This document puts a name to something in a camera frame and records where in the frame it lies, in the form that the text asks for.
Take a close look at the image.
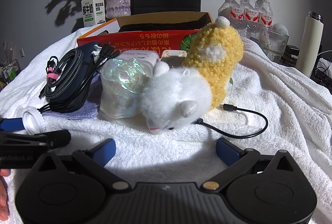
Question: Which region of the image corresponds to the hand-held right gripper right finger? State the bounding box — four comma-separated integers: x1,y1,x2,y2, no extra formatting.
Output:
202,137,297,192

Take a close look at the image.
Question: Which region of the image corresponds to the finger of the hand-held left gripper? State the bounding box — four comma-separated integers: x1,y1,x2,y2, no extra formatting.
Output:
0,118,27,131
47,129,72,150

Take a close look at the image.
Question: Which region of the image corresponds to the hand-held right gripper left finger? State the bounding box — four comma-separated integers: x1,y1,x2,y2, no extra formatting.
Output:
36,138,132,192

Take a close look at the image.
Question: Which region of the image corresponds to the short black usb cable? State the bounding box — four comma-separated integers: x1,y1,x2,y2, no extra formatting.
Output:
193,103,269,139

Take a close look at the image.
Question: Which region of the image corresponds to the navy blue pouch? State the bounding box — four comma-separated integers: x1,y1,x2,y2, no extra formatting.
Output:
48,43,104,113

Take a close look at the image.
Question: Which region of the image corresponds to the black braided cable bundle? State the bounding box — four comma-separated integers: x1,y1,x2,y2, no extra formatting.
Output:
39,43,120,113

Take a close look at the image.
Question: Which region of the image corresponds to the iridescent clear plastic packet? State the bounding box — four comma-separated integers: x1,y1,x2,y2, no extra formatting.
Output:
99,57,156,120

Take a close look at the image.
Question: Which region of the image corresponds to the yellow and white plush toy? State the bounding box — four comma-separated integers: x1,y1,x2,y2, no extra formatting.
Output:
140,16,244,135

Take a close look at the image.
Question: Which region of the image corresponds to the white wet wipes pack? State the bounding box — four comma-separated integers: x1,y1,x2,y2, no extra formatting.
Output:
119,49,160,69

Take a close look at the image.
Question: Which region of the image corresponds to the red cardboard box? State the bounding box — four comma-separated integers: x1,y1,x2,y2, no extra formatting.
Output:
77,12,217,57

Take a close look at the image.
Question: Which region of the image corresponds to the person's left hand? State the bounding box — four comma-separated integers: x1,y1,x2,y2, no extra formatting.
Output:
0,168,11,217

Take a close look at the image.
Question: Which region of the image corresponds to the purple cloth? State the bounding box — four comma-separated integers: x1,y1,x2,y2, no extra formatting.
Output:
43,72,103,121

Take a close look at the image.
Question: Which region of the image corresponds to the white towel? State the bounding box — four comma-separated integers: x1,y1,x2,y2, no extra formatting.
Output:
0,26,332,224

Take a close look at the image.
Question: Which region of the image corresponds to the crumpled white tissue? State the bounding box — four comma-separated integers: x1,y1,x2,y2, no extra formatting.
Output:
91,44,104,59

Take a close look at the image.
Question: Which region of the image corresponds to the small beige plastic box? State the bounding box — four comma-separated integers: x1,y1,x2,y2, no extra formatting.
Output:
160,49,188,68

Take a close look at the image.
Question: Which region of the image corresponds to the clear glass jar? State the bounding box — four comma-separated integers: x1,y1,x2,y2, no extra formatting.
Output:
259,28,290,63

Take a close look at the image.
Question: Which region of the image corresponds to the black power adapter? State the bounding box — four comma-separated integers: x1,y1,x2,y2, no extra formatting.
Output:
284,45,300,59

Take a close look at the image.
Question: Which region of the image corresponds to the white milk carton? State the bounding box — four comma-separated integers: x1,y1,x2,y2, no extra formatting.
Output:
81,0,106,28

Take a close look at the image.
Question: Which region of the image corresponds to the white round gadget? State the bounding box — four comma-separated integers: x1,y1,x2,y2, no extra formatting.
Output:
271,22,289,36

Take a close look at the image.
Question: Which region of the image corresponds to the white thermos flask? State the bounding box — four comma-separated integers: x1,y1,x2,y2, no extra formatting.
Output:
296,11,323,78

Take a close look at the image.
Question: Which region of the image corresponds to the shrink-wrapped water bottle pack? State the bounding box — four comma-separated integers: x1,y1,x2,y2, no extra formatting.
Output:
218,0,275,39

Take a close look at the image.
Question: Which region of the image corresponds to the purple glass vase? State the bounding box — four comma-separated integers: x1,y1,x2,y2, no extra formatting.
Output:
105,0,132,19

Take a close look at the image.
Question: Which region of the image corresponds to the wire rack with bottles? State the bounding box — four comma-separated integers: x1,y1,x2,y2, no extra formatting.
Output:
0,59,21,91

